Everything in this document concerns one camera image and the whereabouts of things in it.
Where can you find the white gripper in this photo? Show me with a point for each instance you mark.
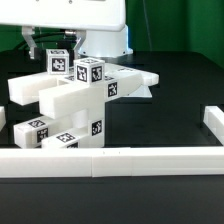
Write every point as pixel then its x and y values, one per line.
pixel 108 15

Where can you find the white chair back frame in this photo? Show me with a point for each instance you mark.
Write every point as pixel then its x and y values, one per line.
pixel 58 97

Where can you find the white chair seat part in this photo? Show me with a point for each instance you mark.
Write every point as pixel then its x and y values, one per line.
pixel 92 120

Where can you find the small white part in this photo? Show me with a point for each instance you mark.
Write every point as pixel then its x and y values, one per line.
pixel 29 134

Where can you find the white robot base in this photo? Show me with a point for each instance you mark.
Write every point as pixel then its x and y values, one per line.
pixel 105 44

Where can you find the white fence wall left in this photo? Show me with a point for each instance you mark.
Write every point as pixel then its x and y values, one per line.
pixel 2 117

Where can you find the white fence wall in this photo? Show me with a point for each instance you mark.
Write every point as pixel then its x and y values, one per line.
pixel 2 117
pixel 111 162
pixel 214 120

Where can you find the white marker base plate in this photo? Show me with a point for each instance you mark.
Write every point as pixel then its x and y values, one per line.
pixel 141 92

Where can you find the white fence wall right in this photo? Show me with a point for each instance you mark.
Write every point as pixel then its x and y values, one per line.
pixel 214 120

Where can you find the white fence wall front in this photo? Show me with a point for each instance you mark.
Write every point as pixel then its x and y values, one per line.
pixel 111 162

